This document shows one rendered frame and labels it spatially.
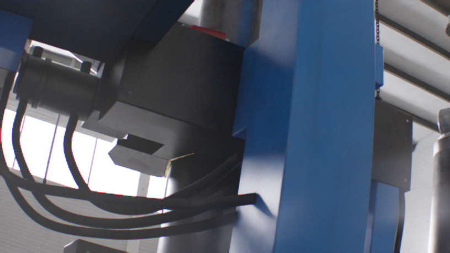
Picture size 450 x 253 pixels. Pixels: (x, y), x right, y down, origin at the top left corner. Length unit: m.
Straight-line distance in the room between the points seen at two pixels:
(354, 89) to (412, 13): 11.68
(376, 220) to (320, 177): 0.39
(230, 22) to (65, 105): 0.51
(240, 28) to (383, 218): 0.60
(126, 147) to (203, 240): 0.29
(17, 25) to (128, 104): 0.29
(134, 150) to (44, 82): 0.31
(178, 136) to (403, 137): 0.55
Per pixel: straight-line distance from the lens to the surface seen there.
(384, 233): 1.37
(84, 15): 1.16
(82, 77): 1.31
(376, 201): 1.37
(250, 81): 1.19
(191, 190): 1.18
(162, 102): 1.16
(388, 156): 1.42
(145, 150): 1.46
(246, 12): 1.60
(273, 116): 1.05
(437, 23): 13.11
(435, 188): 2.61
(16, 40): 1.19
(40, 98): 1.29
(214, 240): 1.36
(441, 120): 2.74
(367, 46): 1.16
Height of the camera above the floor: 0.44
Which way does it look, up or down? 23 degrees up
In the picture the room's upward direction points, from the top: 9 degrees clockwise
